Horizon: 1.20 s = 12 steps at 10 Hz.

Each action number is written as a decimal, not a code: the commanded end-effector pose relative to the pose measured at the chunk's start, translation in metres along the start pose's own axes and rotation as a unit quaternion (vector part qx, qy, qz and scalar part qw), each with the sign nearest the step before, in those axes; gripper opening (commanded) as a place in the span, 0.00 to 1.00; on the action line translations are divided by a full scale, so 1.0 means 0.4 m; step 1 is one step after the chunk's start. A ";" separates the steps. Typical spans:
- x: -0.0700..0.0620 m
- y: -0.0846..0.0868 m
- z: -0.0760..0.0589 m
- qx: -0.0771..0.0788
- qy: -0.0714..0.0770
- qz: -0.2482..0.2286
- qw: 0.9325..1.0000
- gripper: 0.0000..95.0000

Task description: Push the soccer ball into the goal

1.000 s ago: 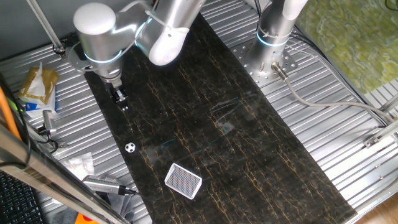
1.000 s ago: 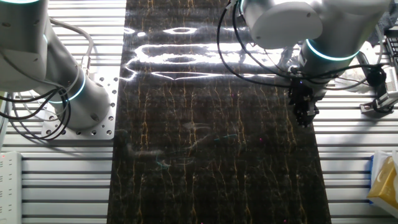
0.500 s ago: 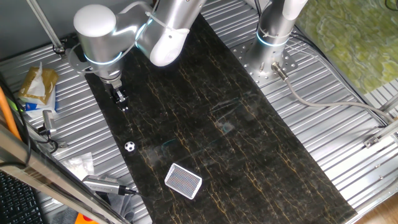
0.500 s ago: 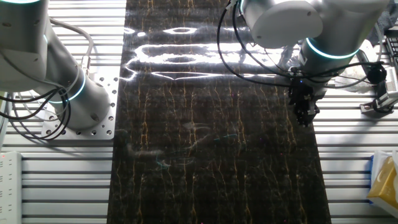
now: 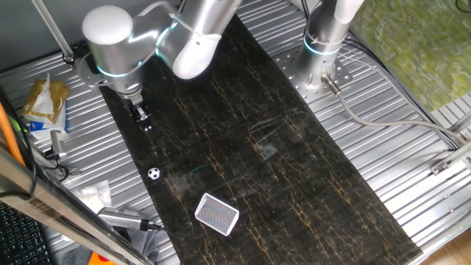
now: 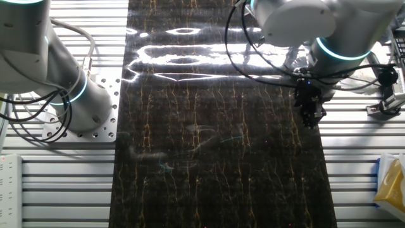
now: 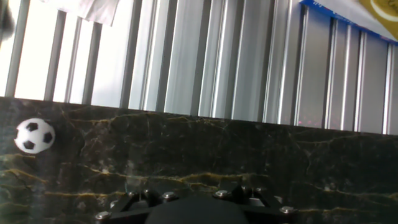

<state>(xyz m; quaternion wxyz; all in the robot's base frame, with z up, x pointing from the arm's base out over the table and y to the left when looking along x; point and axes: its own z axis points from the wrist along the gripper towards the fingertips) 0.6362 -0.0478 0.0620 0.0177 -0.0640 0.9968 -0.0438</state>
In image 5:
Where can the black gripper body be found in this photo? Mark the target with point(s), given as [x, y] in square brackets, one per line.
[139, 110]

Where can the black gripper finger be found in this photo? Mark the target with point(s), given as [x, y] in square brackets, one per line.
[140, 124]
[148, 123]

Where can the small black white soccer ball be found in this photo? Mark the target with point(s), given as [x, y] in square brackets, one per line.
[154, 173]

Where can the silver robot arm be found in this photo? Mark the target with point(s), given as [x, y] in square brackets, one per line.
[110, 44]

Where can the white mesh goal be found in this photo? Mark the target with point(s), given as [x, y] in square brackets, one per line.
[217, 214]

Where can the crumpled white tissue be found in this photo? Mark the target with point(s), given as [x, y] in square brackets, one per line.
[93, 195]

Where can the blue white tissue packet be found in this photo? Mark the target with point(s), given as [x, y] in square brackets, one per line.
[44, 129]

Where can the black marble pattern mat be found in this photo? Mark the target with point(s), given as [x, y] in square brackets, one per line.
[257, 165]

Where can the orange pole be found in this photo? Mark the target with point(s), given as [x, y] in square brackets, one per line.
[9, 136]

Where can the orange emergency stop button box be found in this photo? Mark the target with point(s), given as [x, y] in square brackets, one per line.
[97, 260]

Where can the black keyboard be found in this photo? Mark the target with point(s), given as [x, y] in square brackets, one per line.
[22, 239]

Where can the green marble pattern sheet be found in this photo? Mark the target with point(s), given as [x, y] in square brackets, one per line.
[412, 44]

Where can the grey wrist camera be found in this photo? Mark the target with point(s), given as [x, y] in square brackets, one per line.
[90, 71]

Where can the camera stand bracket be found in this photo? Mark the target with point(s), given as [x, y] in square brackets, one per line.
[73, 171]

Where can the grey camera on stand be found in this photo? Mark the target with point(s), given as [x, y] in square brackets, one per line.
[58, 143]

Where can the silver camera with black plug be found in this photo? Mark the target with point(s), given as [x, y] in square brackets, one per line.
[117, 218]

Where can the aluminium frame pole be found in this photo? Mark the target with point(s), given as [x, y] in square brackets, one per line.
[51, 25]

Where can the metal frame beam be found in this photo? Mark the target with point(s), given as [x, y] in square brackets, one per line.
[55, 213]

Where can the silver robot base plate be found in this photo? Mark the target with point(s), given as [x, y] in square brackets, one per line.
[290, 66]

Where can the aluminium frame bar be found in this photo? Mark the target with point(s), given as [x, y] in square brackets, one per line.
[461, 123]
[452, 158]

